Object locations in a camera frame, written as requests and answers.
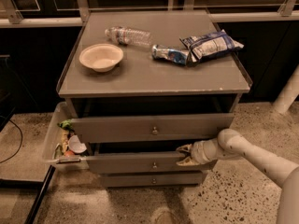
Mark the green snack wrapper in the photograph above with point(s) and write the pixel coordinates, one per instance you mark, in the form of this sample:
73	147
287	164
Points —
66	125

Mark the blue white chip bag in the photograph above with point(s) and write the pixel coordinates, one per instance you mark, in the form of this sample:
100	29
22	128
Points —
210	46

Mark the broken white bowl piece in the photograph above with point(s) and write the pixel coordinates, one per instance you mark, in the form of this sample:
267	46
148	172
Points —
75	145

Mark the grey drawer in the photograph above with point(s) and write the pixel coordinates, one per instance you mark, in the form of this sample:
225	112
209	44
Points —
152	179
140	157
150	128

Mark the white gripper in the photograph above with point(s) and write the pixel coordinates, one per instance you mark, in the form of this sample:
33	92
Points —
198	153

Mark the grey bottom drawer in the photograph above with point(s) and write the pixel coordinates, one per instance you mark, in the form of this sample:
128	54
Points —
152	179

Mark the grey drawer cabinet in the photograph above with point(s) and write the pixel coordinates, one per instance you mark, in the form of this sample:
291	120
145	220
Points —
141	86

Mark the white railing frame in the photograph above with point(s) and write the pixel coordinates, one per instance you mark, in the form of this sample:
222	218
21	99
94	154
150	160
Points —
52	13

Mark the clear plastic water bottle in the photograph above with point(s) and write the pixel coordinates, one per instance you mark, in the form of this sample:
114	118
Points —
129	36

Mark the white post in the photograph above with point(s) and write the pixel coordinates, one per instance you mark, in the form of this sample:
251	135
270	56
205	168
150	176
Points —
288	94

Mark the black floor bar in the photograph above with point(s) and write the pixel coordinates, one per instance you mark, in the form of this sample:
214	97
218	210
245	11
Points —
40	196

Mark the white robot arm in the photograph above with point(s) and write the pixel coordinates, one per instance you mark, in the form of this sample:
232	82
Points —
231	144

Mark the grey top drawer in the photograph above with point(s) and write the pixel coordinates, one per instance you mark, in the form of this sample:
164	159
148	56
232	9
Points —
150	128

